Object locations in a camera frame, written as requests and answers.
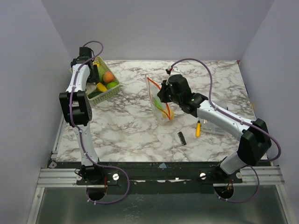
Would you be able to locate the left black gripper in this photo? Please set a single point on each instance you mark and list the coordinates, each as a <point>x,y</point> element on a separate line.
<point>95,78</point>

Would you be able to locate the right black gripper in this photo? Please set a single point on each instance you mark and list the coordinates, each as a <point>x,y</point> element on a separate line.
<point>162,95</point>

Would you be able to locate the green toy vegetable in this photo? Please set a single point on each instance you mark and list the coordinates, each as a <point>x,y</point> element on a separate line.
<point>157,104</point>

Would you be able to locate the clear zip top bag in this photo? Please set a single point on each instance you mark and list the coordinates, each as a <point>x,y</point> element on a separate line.
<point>153,89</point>

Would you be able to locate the yellow toy lemon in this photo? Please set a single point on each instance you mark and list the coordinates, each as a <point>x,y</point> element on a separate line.
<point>168,115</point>

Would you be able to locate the small yellow toy pepper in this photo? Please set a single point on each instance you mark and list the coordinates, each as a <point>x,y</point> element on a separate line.
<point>101,87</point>

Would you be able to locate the white toy garlic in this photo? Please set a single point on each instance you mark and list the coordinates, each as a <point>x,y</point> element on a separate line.
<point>89,89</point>

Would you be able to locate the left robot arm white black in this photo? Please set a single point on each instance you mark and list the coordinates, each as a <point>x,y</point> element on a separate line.
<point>78,113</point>

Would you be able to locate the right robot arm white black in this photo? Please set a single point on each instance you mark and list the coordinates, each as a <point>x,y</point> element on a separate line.
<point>253,139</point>

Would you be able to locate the green toy cabbage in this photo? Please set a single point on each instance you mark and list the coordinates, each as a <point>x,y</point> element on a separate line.
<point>101,71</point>

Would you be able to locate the peach toy fruit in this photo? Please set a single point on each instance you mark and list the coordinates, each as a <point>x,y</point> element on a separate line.
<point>108,77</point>

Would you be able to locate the green plastic basket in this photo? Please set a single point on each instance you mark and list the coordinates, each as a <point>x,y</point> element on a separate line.
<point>79,81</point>

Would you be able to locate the black bit holder strip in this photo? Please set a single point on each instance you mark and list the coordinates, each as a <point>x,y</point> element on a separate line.
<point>182,138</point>

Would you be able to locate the clear plastic screw box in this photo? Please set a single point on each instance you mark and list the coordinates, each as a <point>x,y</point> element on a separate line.
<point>211,120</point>

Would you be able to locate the yellow handle screwdriver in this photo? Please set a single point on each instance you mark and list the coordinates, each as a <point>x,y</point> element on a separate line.
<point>198,128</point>

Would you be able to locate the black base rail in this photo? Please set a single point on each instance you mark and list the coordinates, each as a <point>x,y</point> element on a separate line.
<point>116,178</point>

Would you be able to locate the aluminium extrusion rail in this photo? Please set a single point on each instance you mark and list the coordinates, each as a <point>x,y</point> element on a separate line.
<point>268,175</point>

